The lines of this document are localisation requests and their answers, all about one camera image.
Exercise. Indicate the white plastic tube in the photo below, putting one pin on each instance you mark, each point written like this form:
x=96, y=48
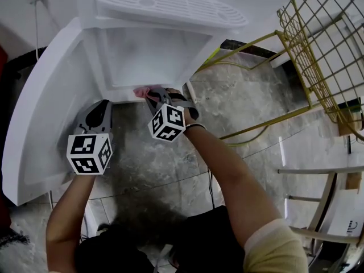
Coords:
x=191, y=92

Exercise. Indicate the dark wristband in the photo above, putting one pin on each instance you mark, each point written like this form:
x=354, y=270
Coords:
x=196, y=125

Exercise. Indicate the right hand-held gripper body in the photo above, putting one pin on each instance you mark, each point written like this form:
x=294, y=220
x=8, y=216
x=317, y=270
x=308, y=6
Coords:
x=167, y=124

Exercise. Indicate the small brown cardboard box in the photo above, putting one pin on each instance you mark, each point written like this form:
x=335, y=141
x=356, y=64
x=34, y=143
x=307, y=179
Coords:
x=353, y=181

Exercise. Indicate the person's left forearm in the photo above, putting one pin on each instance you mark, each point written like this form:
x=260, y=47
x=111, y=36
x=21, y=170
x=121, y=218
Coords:
x=68, y=209

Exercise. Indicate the person's right forearm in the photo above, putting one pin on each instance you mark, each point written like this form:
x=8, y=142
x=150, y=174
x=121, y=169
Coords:
x=227, y=166

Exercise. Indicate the white storage box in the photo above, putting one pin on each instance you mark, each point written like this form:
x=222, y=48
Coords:
x=344, y=212

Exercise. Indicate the black and white striped blanket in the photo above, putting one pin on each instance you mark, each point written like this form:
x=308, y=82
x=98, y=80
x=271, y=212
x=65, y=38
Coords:
x=17, y=257

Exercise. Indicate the pink cloth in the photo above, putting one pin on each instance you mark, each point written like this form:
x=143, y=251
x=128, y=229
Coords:
x=140, y=92

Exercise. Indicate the white slotted drip tray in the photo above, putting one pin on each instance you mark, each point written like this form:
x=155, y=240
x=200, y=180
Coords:
x=170, y=4

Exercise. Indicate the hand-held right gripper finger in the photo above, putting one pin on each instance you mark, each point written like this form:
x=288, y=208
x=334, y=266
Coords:
x=155, y=104
x=165, y=97

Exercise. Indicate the person's cream shirt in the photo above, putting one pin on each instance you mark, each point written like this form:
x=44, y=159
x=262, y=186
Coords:
x=273, y=252

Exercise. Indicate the wooden chair with brown seat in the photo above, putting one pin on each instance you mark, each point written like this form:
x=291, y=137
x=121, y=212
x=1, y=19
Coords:
x=312, y=170

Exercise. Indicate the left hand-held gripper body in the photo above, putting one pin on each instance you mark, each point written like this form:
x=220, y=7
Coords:
x=82, y=149

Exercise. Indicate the person's right hand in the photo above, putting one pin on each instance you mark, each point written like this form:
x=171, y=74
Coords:
x=190, y=116

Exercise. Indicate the small yellow object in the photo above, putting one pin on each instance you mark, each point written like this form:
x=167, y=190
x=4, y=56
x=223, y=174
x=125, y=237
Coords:
x=212, y=55

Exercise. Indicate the person's black trousers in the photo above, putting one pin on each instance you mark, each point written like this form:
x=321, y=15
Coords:
x=204, y=237

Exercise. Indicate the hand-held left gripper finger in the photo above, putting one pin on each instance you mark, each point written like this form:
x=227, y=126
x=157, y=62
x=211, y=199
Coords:
x=108, y=121
x=91, y=115

